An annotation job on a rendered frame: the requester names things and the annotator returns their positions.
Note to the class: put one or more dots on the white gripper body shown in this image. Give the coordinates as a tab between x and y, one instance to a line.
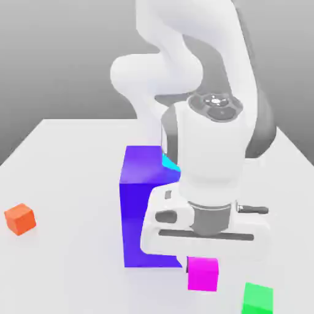
166	241

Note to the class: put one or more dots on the small magenta cube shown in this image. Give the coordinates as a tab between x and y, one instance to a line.
203	273

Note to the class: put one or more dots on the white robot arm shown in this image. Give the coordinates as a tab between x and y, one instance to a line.
211	147

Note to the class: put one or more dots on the small cyan cube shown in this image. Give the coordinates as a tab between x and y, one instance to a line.
169	163

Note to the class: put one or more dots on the small green cube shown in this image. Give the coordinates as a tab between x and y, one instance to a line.
257	298

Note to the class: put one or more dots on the small orange cube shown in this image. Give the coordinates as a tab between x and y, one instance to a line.
20	219

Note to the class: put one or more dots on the large blue box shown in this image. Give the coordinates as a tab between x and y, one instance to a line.
133	211

